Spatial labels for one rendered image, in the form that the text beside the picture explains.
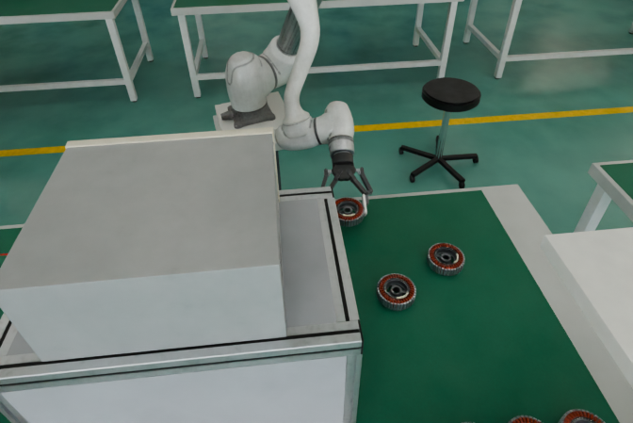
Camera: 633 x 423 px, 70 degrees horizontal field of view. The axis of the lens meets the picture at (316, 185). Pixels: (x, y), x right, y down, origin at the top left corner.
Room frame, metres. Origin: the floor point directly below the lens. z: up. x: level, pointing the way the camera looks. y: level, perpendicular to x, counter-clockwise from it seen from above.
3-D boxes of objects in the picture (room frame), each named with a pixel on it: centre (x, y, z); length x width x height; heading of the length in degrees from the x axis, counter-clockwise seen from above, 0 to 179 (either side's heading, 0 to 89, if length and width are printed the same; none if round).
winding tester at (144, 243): (0.63, 0.29, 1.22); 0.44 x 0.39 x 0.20; 95
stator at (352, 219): (1.11, -0.10, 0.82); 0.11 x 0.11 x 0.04
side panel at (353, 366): (0.58, -0.05, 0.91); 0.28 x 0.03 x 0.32; 5
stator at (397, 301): (0.81, -0.23, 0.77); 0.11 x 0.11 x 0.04
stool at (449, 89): (2.42, -0.83, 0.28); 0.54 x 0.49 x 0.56; 5
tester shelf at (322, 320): (0.63, 0.28, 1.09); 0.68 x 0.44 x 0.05; 95
